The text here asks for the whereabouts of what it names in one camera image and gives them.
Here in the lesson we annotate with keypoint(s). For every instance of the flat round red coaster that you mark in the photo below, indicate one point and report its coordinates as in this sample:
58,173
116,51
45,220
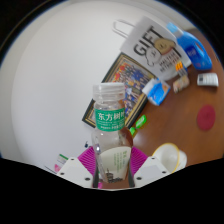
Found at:
206,117

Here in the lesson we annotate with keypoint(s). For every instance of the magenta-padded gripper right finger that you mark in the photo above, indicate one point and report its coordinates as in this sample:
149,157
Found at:
150,170

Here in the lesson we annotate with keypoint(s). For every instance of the white paper gift bag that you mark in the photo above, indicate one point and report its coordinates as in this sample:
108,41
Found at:
150,43

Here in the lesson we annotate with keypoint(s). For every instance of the small green box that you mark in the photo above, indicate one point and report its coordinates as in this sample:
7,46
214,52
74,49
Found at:
132,131
141,121

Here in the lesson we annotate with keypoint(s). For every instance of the small snack packet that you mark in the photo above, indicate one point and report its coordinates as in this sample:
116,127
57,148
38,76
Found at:
181,84

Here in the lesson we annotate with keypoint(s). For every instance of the clear green-labelled drink bottle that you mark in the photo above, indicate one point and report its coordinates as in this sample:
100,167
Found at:
110,140

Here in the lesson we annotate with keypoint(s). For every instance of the white remote control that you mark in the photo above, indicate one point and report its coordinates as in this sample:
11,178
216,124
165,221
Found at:
207,79

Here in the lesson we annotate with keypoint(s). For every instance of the tall white and green box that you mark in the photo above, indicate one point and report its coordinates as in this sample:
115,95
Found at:
60,161

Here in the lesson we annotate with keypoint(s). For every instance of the colourful puzzle cube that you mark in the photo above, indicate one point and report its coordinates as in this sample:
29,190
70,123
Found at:
181,68

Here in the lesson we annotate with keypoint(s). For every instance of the blue detergent bottle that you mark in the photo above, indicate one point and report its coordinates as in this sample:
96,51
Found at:
195,50

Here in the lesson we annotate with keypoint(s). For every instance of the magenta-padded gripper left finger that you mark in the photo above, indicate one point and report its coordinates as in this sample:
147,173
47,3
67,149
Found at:
74,170

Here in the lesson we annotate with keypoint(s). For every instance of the framed group photo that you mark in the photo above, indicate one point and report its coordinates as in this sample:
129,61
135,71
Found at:
133,78

